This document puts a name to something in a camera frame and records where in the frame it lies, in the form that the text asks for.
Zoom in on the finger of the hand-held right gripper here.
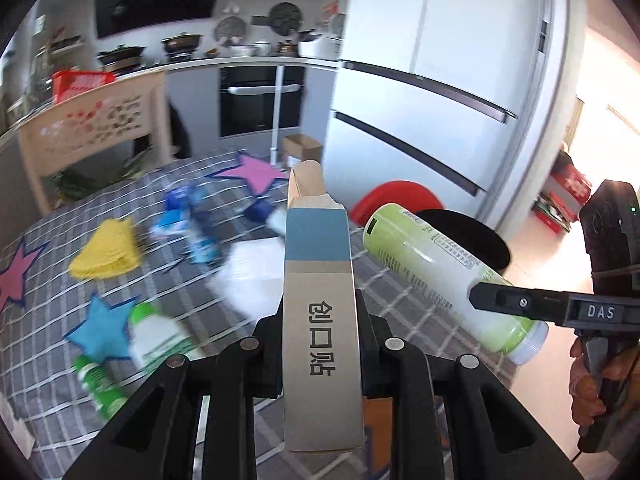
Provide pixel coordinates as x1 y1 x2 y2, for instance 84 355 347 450
467 281 573 322

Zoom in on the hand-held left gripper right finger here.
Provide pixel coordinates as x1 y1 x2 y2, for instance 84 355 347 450
357 300 586 480

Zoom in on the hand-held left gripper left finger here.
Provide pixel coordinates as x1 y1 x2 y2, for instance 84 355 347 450
62 305 286 480

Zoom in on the beige blue carton box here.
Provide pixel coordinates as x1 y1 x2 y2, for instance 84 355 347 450
282 160 366 453

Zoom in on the black trash bin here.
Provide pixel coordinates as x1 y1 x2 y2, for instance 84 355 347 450
415 208 512 286

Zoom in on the lime green plastic bottle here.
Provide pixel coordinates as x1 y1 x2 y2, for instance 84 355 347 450
362 202 550 366

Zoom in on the white green-capped bottle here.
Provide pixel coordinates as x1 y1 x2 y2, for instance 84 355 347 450
127 302 193 373

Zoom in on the small blue-capped bottle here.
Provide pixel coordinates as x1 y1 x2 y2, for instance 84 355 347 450
244 199 288 236

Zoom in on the small green bottle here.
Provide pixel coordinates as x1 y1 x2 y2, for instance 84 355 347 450
74 355 130 421

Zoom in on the yellow foam net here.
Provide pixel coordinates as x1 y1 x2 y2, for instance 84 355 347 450
68 217 143 281

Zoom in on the person's right hand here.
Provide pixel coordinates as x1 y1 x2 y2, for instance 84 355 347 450
569 340 640 428

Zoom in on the red gift box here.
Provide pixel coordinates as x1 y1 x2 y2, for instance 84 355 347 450
537 165 593 233

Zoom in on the red round stool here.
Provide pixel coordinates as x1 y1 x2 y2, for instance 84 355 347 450
350 180 446 228

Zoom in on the brown cardboard box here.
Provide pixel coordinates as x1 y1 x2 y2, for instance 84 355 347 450
281 134 323 170

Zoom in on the white floor mop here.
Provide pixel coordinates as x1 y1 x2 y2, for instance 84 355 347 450
270 64 287 167

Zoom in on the dark jacket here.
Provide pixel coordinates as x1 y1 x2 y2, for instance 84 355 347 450
167 102 193 158

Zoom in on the black built-in oven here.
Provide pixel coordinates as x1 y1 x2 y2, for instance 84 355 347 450
218 65 307 138

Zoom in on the grey kitchen base cabinet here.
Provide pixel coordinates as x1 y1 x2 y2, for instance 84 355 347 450
0 55 341 171

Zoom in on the white tissue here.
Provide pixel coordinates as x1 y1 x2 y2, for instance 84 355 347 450
0 395 36 461

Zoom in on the white refrigerator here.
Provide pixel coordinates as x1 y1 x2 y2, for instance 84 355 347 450
327 0 571 241

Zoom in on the beige cutout chair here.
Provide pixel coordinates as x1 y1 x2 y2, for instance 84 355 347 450
15 67 176 216

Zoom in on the bronze cooking pot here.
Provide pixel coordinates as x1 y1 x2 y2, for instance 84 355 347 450
161 32 205 53

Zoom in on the red plastic basket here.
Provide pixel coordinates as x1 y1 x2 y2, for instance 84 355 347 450
51 70 116 103

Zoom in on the black wok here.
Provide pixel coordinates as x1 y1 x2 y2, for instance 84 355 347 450
97 46 146 66

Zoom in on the round dark hanging tray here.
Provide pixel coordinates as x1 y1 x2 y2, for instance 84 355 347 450
268 2 304 33

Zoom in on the grey sliding door frame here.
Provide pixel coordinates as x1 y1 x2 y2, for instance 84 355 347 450
500 0 591 261

